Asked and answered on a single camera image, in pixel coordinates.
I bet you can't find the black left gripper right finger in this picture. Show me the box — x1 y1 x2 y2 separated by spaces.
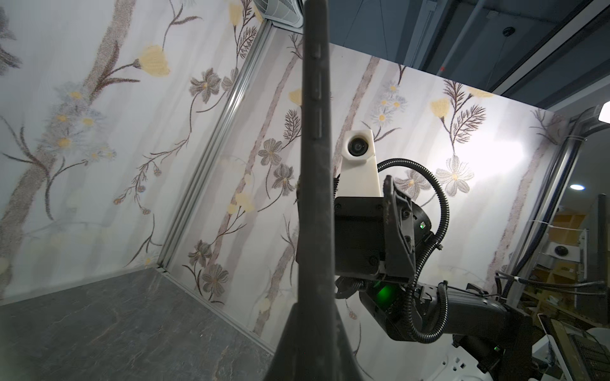
335 309 364 381

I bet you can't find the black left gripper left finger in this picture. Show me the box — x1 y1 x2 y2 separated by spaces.
264 304 299 381

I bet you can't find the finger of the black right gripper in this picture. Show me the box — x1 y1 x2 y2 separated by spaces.
383 175 416 281

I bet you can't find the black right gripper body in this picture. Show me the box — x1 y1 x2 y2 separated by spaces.
335 197 385 280

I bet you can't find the black phone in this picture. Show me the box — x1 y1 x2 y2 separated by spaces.
296 1 336 380

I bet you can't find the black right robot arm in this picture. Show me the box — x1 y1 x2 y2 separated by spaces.
334 159 534 380

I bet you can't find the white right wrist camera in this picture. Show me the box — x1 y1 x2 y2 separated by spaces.
336 130 382 197

